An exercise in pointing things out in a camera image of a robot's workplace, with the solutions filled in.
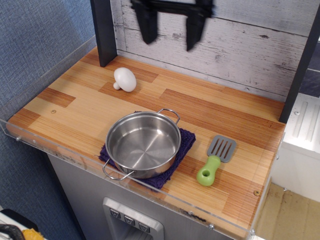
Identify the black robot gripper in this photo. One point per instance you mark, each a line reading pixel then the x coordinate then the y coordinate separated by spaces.
pixel 196 12

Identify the white toy mushroom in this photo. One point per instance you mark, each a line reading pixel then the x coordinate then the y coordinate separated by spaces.
pixel 124 79

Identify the stainless steel pot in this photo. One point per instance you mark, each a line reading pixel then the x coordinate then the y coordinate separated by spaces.
pixel 143 144

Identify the purple cloth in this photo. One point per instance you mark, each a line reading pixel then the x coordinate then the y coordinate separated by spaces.
pixel 185 143

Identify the green grey toy spatula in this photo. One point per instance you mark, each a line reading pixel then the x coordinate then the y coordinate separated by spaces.
pixel 219 151

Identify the clear acrylic guard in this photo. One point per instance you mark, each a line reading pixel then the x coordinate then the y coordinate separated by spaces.
pixel 29 63

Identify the white side cabinet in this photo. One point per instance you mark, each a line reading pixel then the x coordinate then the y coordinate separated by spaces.
pixel 297 164

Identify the grey toy fridge cabinet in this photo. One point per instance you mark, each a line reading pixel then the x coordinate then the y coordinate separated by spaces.
pixel 186 210

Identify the silver dispenser panel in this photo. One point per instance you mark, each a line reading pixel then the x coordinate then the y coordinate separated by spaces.
pixel 125 223

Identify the black yellow object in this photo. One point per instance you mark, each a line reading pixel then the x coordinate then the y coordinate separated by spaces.
pixel 14 226

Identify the dark right post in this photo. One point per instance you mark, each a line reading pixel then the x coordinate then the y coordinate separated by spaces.
pixel 302 68

